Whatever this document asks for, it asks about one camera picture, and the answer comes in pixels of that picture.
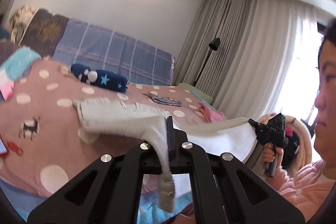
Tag navy star fleece garment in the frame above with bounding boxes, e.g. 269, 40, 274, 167
70, 64, 129, 93

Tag floral folded garment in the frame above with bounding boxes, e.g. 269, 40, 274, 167
145, 93, 182, 107

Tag person right hand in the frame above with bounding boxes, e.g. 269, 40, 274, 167
261, 143, 284, 167

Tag dark tree print pillow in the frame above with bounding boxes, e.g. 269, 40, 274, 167
20, 9, 70, 57

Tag white t-shirt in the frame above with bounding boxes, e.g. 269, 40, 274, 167
73, 98, 257, 213

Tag pink sleeved right forearm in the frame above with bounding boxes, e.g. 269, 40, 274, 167
265, 160, 335, 221

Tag blue plaid pillow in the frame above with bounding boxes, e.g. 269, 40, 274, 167
53, 19, 174, 86

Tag black floor lamp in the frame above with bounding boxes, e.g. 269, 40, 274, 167
193, 38, 221, 87

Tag red case smartphone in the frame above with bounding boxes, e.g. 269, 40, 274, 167
0, 138, 8, 157

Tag beige curtain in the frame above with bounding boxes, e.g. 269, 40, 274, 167
174, 0, 319, 119

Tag pink polka dot blanket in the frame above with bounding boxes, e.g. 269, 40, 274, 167
1, 59, 206, 198

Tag green sheet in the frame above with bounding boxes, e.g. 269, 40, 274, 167
178, 83, 213, 105

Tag beige clothes pile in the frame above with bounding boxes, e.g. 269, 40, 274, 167
8, 5, 37, 45

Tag person head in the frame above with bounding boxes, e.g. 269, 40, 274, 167
314, 19, 336, 180

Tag pink folded clothes stack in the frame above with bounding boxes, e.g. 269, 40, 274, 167
198, 102, 226, 123

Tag turquoise towel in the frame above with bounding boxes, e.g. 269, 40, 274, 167
1, 47, 41, 84

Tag pink white socks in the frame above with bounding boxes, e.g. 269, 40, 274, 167
0, 69, 14, 101

